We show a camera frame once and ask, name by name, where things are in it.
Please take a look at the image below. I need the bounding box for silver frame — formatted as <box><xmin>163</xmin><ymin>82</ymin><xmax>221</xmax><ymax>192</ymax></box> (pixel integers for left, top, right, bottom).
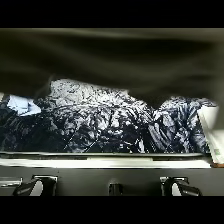
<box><xmin>0</xmin><ymin>156</ymin><xmax>224</xmax><ymax>197</ymax></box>

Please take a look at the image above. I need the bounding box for dark grey garment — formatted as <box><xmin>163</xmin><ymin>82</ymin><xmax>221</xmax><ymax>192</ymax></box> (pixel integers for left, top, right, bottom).
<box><xmin>0</xmin><ymin>28</ymin><xmax>224</xmax><ymax>109</ymax></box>

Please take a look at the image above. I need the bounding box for light blue garment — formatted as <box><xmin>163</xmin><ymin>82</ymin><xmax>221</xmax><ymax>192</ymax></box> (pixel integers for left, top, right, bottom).
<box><xmin>7</xmin><ymin>94</ymin><xmax>42</xmax><ymax>117</ymax></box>

